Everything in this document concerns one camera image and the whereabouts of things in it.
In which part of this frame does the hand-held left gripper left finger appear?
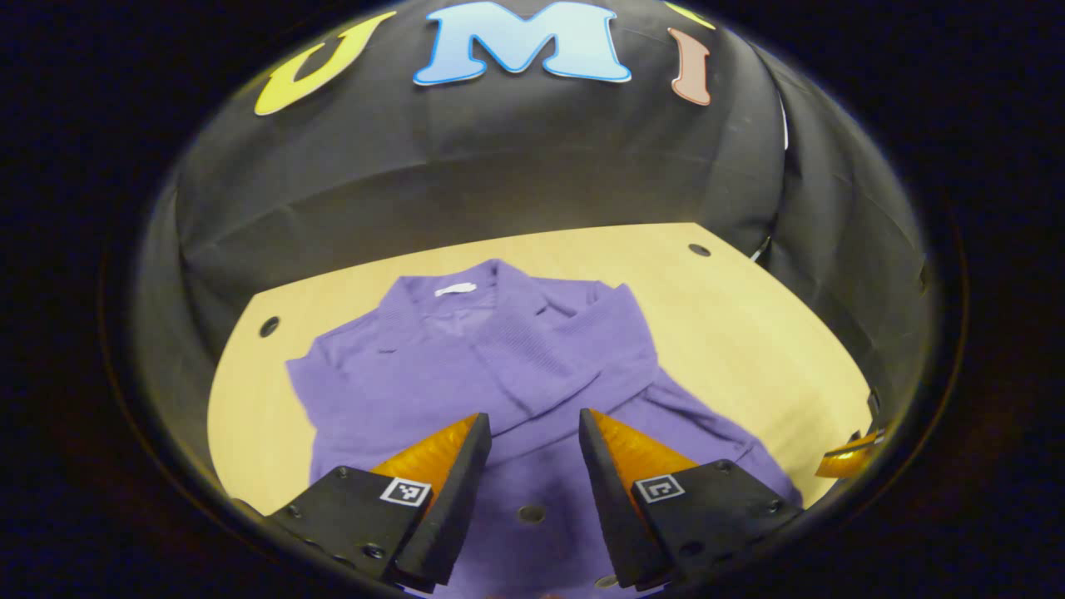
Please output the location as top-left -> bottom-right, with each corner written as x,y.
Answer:
266,412 -> 493,593

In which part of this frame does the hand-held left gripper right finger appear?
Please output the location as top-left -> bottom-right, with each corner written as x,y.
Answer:
578,408 -> 806,593

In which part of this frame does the purple jacket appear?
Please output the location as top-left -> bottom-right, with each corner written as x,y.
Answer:
285,258 -> 804,599

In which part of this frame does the black backdrop cloth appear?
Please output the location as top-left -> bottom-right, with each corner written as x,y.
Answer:
133,0 -> 937,500

